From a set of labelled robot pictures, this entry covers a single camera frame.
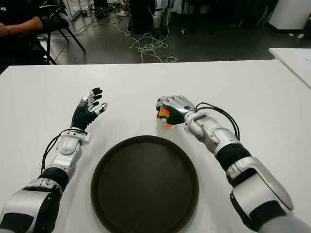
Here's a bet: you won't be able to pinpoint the robot left hand black silver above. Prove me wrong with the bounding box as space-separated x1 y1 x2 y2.
70 87 109 132

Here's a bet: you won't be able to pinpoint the robot right hand black silver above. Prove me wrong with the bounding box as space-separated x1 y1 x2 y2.
155 95 196 128

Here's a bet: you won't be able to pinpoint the multicoloured Rubik's cube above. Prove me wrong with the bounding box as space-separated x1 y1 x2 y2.
156 104 174 128

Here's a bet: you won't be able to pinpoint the person's bare forearm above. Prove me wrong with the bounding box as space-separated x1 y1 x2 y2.
0 16 44 37

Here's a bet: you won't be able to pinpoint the dark brown round plate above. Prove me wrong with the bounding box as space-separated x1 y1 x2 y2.
90 135 200 233

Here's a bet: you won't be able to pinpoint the white humanoid robot legs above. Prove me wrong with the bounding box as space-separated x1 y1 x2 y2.
152 0 175 37

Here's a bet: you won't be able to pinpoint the black folding chair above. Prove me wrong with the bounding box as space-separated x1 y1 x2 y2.
34 0 86 65

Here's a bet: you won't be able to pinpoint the tall black box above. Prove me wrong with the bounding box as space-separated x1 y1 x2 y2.
130 0 156 34

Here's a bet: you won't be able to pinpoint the white glass display case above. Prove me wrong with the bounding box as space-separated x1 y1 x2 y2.
62 0 82 22

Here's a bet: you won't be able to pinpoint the white side table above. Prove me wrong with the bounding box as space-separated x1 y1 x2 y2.
268 48 311 89

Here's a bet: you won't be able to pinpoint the seated person in black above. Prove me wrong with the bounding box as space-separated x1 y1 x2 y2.
0 0 47 71

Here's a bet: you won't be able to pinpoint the white cabinet with black base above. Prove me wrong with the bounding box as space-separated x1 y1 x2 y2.
268 0 311 31

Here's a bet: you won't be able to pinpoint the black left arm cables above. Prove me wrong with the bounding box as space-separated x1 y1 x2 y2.
40 134 61 170

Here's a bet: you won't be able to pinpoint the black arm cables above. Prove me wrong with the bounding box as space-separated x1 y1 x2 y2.
195 101 241 141
40 134 61 170

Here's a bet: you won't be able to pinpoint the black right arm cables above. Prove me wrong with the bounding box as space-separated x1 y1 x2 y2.
195 101 241 141

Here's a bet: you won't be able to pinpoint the tangled white floor cable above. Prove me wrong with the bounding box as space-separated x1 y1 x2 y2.
116 21 179 64

